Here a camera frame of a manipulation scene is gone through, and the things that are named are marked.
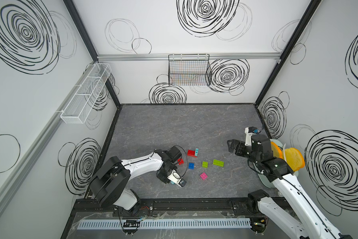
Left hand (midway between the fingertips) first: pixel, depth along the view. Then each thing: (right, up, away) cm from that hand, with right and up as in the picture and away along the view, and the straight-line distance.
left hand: (170, 174), depth 85 cm
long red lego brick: (+12, +11, +7) cm, 18 cm away
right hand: (+35, +19, -10) cm, 41 cm away
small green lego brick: (+20, +5, +2) cm, 21 cm away
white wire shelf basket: (-45, +39, -11) cm, 60 cm away
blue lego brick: (+12, +4, +2) cm, 13 cm away
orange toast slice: (+51, +17, -17) cm, 56 cm away
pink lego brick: (+19, 0, -3) cm, 19 cm away
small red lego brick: (+6, +6, +3) cm, 9 cm away
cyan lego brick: (+16, +12, +3) cm, 20 cm away
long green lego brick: (+29, +5, +4) cm, 30 cm away
